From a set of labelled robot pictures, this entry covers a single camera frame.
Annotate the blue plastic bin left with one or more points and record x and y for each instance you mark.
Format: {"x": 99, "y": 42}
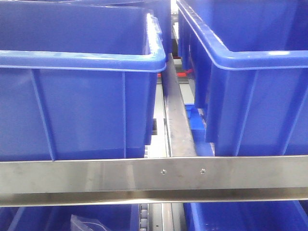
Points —
{"x": 77, "y": 81}

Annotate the blue plastic bin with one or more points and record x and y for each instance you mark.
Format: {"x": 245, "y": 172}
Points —
{"x": 249, "y": 62}
{"x": 77, "y": 81}

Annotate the blue bin lower left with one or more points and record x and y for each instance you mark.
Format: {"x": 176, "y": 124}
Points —
{"x": 57, "y": 218}

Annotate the blue plastic bin right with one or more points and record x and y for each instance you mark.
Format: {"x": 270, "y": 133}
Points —
{"x": 249, "y": 62}

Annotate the clear plastic bag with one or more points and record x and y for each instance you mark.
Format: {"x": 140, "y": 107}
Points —
{"x": 78, "y": 223}

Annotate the blue bin lower right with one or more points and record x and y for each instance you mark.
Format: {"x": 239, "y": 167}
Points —
{"x": 246, "y": 216}

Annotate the stainless steel shelf frame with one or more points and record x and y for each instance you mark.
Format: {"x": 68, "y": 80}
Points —
{"x": 163, "y": 180}

